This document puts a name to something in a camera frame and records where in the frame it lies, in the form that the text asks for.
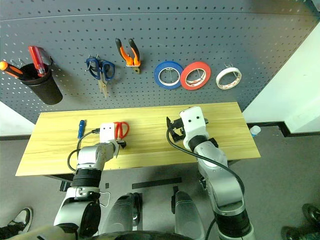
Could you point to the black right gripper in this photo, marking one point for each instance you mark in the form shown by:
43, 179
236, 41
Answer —
178, 132

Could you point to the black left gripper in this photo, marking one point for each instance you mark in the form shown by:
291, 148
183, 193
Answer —
121, 144

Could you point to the white tape roll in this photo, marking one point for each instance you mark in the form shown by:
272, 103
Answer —
218, 80

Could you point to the orange black pliers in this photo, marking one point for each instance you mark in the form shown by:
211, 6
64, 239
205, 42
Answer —
130, 61

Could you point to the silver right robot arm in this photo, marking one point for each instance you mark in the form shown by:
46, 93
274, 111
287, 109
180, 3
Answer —
220, 180

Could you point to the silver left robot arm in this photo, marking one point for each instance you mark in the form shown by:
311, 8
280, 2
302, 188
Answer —
90, 155

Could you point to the black tool cup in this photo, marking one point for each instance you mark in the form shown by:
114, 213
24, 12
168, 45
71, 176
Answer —
47, 92

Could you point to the grey pegboard wall panel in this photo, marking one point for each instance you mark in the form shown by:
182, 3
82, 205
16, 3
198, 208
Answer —
175, 37

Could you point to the light wooden table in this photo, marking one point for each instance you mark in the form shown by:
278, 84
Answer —
150, 150

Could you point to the small blue screwdriver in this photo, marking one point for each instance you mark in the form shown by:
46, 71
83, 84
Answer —
81, 126

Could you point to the red tape roll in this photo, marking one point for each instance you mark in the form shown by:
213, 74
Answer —
183, 77

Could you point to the blue tape roll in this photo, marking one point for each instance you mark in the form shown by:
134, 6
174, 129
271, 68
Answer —
157, 75

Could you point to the white cup on floor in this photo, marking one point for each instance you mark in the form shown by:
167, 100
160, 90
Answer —
255, 130

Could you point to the white black sneaker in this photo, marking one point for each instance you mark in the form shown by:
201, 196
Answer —
22, 220

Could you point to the orange black screwdriver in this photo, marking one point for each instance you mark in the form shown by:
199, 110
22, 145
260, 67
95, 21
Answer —
11, 70

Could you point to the black shoe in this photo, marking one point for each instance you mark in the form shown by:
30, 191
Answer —
311, 212
292, 233

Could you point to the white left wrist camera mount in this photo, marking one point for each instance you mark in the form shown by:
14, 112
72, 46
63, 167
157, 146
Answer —
107, 133

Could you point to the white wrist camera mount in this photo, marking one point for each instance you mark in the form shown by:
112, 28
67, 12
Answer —
107, 133
193, 122

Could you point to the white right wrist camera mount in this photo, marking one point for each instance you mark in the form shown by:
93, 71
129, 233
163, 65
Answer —
193, 122

